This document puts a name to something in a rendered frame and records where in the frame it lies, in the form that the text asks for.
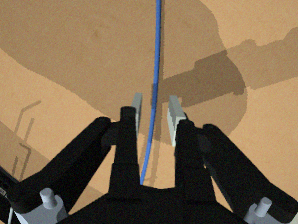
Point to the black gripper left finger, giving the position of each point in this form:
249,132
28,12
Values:
43,197

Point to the blue cable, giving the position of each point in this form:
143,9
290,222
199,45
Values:
155,89

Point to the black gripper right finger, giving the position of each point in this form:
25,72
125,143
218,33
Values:
250,195

